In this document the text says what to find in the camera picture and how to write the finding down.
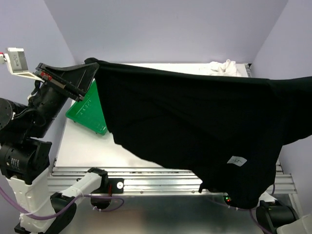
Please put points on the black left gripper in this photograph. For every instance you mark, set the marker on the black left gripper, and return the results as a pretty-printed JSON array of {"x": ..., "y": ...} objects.
[{"x": 77, "y": 79}]

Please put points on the black t shirt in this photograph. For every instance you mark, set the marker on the black t shirt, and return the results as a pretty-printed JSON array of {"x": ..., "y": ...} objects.
[{"x": 197, "y": 123}]

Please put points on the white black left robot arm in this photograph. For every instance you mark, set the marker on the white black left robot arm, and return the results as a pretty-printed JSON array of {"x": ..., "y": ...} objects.
[{"x": 24, "y": 156}]

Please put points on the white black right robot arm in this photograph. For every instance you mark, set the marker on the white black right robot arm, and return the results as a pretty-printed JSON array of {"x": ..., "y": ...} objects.
[{"x": 275, "y": 217}]

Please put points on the green plastic tray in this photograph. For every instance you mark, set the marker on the green plastic tray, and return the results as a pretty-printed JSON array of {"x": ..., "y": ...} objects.
[{"x": 88, "y": 112}]

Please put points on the white t shirt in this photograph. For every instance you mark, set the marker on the white t shirt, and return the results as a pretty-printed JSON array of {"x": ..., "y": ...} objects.
[{"x": 228, "y": 68}]

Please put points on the white paper label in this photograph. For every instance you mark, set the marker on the white paper label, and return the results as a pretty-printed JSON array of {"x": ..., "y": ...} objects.
[{"x": 237, "y": 160}]

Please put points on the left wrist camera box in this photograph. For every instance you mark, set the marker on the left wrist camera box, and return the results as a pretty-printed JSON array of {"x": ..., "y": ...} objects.
[{"x": 15, "y": 60}]

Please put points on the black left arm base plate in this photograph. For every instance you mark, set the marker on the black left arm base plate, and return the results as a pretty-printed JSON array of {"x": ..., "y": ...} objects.
[{"x": 114, "y": 186}]

